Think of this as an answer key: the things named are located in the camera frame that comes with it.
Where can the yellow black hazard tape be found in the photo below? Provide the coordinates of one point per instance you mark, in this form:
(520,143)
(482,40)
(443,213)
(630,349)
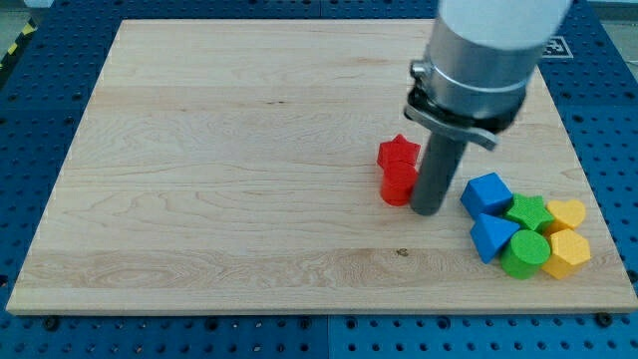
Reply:
(17,48)

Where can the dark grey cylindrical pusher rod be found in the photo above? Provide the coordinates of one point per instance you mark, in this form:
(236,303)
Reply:
(438,167)

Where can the green cylinder block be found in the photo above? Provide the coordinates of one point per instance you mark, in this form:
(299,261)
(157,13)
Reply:
(524,254)

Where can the blue cube block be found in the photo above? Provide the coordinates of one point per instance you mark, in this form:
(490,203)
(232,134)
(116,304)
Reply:
(486,194)

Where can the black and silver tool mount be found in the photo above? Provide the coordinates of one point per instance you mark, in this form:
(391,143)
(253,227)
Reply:
(482,131)

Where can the yellow heart block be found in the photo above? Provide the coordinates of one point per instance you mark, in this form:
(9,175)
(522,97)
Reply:
(567,214)

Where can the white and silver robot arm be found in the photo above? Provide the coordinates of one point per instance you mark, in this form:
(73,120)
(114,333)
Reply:
(471,81)

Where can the black and white fiducial marker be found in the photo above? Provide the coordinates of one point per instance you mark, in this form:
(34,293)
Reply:
(557,48)

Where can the yellow hexagon block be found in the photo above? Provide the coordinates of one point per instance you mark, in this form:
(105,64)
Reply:
(569,253)

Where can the red cylinder block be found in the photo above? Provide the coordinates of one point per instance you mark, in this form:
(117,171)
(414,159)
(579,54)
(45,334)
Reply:
(397,183)

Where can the blue triangle block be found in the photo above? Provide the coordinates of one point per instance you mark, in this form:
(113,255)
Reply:
(490,234)

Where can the light wooden board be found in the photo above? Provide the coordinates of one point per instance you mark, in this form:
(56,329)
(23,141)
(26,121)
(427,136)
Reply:
(230,167)

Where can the red star block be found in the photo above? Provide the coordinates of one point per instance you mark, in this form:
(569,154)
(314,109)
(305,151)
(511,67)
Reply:
(399,150)

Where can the green star block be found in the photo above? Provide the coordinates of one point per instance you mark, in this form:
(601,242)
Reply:
(529,212)

